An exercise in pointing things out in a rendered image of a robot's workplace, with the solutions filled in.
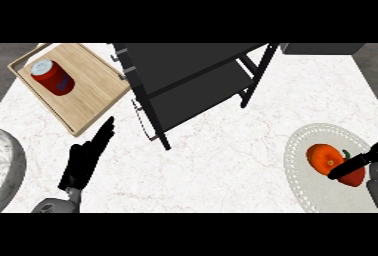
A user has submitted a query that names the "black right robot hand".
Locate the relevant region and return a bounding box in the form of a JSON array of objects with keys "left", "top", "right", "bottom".
[{"left": 326, "top": 142, "right": 378, "bottom": 181}]

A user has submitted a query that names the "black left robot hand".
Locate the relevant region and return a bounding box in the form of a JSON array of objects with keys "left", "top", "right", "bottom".
[{"left": 55, "top": 115, "right": 116, "bottom": 192}]

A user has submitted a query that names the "orange red bell pepper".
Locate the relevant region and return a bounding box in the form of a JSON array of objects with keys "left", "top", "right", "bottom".
[{"left": 305, "top": 143, "right": 367, "bottom": 188}]

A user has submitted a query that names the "white round lace placemat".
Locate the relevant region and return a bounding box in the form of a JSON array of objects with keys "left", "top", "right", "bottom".
[{"left": 283, "top": 122, "right": 378, "bottom": 214}]

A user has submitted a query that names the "black tiered shelf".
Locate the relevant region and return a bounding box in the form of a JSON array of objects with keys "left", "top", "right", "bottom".
[{"left": 110, "top": 42, "right": 280, "bottom": 151}]

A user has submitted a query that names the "grey round metal bowl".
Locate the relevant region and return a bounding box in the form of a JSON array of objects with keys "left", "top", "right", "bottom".
[{"left": 0, "top": 128, "right": 27, "bottom": 213}]

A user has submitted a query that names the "pale wooden tray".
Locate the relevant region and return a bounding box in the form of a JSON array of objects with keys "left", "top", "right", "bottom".
[{"left": 5, "top": 43, "right": 132, "bottom": 138}]

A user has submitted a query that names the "red soda can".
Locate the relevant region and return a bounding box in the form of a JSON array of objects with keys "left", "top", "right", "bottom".
[{"left": 29, "top": 58, "right": 76, "bottom": 97}]

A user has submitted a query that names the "dark grey box appliance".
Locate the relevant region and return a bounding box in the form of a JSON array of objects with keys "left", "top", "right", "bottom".
[{"left": 278, "top": 42, "right": 367, "bottom": 56}]

